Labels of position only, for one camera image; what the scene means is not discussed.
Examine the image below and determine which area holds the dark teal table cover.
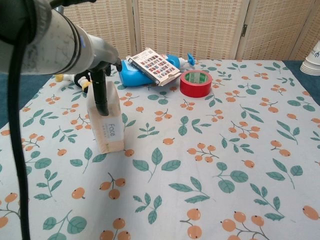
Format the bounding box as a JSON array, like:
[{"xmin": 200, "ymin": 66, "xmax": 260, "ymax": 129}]
[{"xmin": 0, "ymin": 59, "xmax": 320, "ymax": 130}]

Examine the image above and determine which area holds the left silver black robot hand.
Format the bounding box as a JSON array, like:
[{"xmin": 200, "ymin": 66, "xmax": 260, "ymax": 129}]
[{"xmin": 85, "ymin": 34, "xmax": 123, "ymax": 118}]

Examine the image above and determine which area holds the floral leaf berry tablecloth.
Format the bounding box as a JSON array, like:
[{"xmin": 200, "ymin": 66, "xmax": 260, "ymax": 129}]
[{"xmin": 0, "ymin": 58, "xmax": 320, "ymax": 240}]

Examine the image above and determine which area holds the black white yellow plush toy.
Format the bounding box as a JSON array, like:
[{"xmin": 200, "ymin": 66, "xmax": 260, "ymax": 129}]
[{"xmin": 54, "ymin": 72, "xmax": 92, "ymax": 92}]

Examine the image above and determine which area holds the red tape roll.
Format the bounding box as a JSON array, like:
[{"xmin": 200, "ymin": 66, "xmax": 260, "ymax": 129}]
[{"xmin": 179, "ymin": 69, "xmax": 213, "ymax": 98}]

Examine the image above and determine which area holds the beige woven folding screen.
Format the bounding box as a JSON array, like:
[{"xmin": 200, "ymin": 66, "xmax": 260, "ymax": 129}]
[{"xmin": 48, "ymin": 0, "xmax": 320, "ymax": 61}]

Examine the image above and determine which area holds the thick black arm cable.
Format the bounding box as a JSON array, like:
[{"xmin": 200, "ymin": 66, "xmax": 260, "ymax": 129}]
[{"xmin": 6, "ymin": 4, "xmax": 36, "ymax": 240}]

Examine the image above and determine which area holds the white paper cup stack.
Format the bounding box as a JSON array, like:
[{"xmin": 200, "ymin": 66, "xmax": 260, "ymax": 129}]
[{"xmin": 299, "ymin": 39, "xmax": 320, "ymax": 76}]

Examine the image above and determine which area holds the blue detergent pump bottle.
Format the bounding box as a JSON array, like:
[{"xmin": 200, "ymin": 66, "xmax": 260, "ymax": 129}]
[{"xmin": 117, "ymin": 52, "xmax": 196, "ymax": 88}]

